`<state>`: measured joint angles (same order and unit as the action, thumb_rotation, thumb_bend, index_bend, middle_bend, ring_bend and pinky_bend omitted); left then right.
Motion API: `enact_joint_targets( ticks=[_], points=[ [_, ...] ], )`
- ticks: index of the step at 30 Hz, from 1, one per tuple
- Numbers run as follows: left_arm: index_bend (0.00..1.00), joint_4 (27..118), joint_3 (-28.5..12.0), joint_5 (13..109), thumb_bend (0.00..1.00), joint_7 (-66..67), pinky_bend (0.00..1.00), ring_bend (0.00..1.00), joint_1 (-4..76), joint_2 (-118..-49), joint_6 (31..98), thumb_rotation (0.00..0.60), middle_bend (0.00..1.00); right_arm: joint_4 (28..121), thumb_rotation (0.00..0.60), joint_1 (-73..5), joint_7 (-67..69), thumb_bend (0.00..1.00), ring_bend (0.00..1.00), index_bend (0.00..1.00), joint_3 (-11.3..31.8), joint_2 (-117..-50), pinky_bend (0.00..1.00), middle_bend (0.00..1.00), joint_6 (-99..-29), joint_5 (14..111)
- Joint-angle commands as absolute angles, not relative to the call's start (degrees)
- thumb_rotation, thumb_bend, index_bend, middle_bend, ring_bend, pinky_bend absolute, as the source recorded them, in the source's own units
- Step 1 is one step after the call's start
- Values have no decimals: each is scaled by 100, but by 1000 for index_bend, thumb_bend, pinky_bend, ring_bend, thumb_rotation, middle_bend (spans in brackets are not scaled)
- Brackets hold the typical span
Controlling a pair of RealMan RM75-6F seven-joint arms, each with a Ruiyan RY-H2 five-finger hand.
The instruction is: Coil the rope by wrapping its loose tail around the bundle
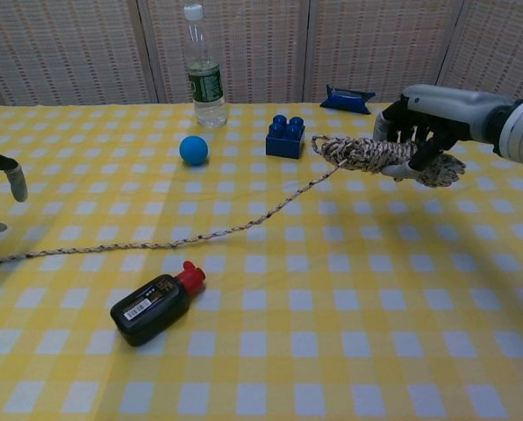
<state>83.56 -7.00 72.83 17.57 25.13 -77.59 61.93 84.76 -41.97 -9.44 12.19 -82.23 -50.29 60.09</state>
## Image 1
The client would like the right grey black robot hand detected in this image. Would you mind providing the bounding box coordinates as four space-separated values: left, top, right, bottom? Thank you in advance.
374 84 515 183

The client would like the clear plastic water bottle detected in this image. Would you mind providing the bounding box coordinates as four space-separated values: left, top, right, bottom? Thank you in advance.
183 3 228 128

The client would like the dark blue snack packet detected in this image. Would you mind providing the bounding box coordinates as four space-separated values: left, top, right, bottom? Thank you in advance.
319 84 376 115

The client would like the speckled beige braided rope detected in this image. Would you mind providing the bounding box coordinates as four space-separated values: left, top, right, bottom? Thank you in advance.
0 134 467 268

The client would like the blue building block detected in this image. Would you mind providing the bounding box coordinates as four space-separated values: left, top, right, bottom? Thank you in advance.
265 114 306 159

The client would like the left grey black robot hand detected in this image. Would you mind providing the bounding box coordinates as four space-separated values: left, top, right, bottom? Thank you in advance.
0 142 29 238

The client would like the yellow white checked tablecloth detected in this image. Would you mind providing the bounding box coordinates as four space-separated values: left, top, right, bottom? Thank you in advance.
0 101 523 421

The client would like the black ink bottle red cap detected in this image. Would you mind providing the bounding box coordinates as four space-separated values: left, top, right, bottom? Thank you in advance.
110 260 207 347

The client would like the woven bamboo folding screen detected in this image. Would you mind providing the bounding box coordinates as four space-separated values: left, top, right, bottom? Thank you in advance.
0 0 523 106

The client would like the blue ball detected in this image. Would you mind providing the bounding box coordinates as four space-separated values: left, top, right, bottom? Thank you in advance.
178 135 211 167

